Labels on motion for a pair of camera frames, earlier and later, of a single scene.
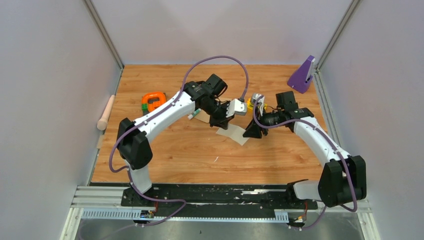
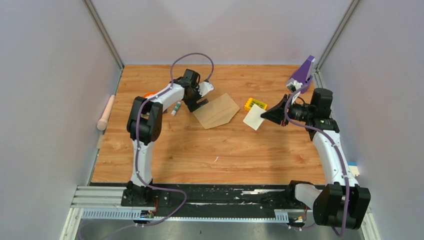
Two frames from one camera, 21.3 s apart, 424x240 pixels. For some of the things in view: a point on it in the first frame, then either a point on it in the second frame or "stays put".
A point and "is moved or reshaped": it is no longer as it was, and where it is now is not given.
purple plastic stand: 301,79 stays put
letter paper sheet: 235,132 is moved or reshaped
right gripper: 253,130 -> 276,114
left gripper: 222,122 -> 193,106
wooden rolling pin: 101,124 stays put
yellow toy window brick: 249,105 stays put
